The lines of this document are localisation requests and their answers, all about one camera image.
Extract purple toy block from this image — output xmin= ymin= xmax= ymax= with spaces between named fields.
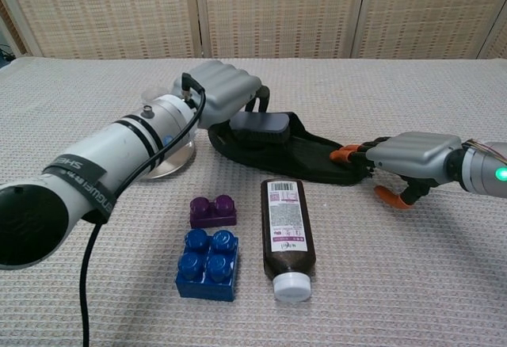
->
xmin=189 ymin=194 xmax=238 ymax=229

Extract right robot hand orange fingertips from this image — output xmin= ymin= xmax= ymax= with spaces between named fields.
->
xmin=330 ymin=132 xmax=464 ymax=210

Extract black slipper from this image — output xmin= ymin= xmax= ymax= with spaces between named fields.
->
xmin=208 ymin=111 xmax=377 ymax=185

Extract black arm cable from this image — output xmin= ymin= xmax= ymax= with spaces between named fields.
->
xmin=78 ymin=72 xmax=207 ymax=347

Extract brown bottle white cap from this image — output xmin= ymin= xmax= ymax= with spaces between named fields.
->
xmin=260 ymin=179 xmax=318 ymax=303

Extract blue toy block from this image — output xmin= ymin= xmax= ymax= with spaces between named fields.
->
xmin=174 ymin=228 xmax=240 ymax=299

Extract woven folding screen panel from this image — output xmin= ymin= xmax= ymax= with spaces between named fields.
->
xmin=193 ymin=0 xmax=372 ymax=59
xmin=354 ymin=0 xmax=507 ymax=59
xmin=0 ymin=0 xmax=203 ymax=59

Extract round steel plate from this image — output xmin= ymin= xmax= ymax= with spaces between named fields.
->
xmin=140 ymin=131 xmax=197 ymax=181

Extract beige woven tablecloth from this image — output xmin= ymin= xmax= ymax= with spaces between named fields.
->
xmin=0 ymin=56 xmax=507 ymax=347

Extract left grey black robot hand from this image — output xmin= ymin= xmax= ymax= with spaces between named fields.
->
xmin=185 ymin=61 xmax=273 ymax=129

